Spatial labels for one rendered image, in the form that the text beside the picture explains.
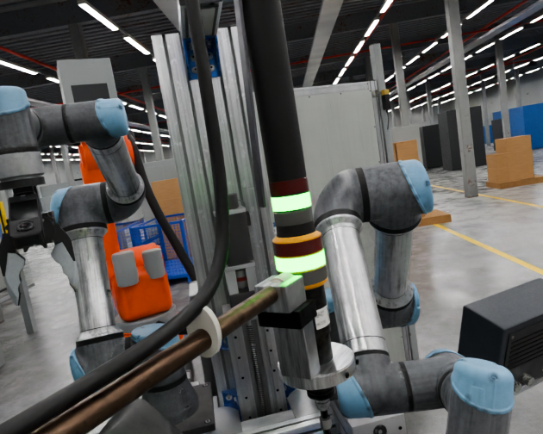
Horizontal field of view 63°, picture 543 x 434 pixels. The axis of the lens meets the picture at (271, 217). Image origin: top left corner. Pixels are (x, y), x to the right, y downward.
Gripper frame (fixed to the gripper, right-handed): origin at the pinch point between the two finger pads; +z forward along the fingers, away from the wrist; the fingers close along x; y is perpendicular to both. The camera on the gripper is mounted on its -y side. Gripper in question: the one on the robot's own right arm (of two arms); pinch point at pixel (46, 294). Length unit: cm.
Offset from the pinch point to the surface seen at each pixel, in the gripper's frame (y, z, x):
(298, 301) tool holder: -54, -5, -23
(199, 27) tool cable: -56, -26, -18
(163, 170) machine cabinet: 1012, -33, -202
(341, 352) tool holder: -51, 2, -27
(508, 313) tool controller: -18, 24, -88
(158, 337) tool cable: -61, -8, -11
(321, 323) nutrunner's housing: -52, -2, -25
